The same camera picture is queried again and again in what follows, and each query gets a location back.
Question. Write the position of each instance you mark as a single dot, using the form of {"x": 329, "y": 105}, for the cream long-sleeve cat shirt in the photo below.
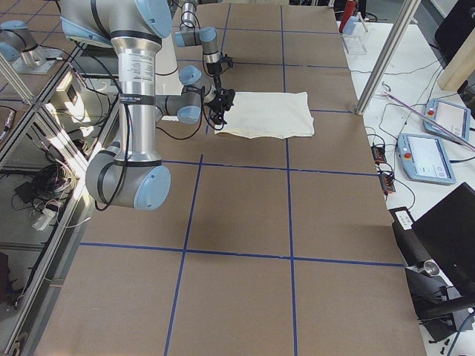
{"x": 276, "y": 115}

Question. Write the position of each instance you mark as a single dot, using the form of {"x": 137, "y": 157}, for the wooden dowel stick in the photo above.
{"x": 363, "y": 22}

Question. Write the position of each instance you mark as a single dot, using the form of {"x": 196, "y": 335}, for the clear acrylic rack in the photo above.
{"x": 355, "y": 44}

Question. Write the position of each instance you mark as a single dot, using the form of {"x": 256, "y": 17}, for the white power strip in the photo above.
{"x": 43, "y": 221}

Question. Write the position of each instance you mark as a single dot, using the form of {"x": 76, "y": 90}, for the near blue teach pendant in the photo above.
{"x": 424, "y": 159}

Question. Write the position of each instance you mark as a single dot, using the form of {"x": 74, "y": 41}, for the reacher grabber stick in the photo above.
{"x": 454, "y": 137}

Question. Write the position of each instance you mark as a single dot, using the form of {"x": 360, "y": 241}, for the silver metal cylinder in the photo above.
{"x": 428, "y": 268}

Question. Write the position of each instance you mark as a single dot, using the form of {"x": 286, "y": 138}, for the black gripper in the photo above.
{"x": 217, "y": 104}
{"x": 214, "y": 69}

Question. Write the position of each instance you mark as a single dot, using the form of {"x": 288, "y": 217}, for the far blue teach pendant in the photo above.
{"x": 454, "y": 118}

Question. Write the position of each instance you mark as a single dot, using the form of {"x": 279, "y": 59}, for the orange black connector board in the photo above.
{"x": 378, "y": 152}
{"x": 387, "y": 183}

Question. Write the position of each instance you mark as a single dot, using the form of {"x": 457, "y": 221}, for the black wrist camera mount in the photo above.
{"x": 226, "y": 62}

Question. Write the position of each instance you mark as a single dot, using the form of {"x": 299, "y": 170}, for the red bottle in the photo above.
{"x": 348, "y": 11}

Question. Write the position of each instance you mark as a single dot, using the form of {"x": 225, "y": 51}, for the aluminium frame post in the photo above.
{"x": 395, "y": 35}

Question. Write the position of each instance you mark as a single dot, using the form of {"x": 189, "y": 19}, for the blue teach pendant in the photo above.
{"x": 424, "y": 159}
{"x": 454, "y": 118}

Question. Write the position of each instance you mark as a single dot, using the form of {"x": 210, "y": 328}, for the black box with white label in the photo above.
{"x": 413, "y": 252}

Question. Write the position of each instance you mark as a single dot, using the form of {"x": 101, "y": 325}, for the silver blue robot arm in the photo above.
{"x": 191, "y": 34}
{"x": 130, "y": 172}

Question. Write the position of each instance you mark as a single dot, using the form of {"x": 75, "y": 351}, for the black laptop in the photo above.
{"x": 447, "y": 233}

